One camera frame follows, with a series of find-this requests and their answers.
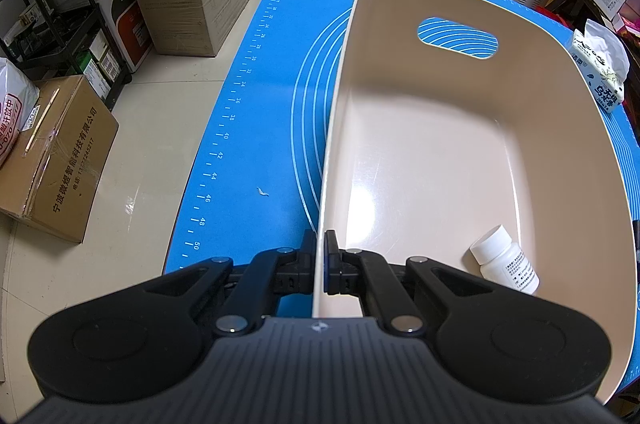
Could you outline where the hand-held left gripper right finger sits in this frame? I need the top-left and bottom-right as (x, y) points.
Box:
(322, 229), (494, 336)

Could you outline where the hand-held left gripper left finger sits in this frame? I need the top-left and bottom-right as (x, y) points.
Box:
(142, 229), (318, 337)

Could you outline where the beige plastic basin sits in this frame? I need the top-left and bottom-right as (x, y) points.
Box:
(311, 0), (632, 407)

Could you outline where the white pill bottle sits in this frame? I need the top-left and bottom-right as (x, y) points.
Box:
(469, 225), (541, 295)

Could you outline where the blue silicone mat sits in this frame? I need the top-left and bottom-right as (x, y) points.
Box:
(164, 0), (640, 405)

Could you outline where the taped cardboard box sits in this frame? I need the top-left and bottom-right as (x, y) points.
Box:
(0, 74), (120, 245)

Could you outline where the white red appliance box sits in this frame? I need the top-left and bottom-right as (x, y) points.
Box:
(96, 0), (154, 74)

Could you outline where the white tissue pack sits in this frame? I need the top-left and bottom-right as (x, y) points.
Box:
(567, 18), (631, 114)

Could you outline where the white red-print plastic bag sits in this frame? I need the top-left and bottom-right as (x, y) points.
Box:
(0, 57), (41, 167)

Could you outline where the dark wooden table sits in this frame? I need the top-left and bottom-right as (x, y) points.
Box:
(544, 0), (640, 36)

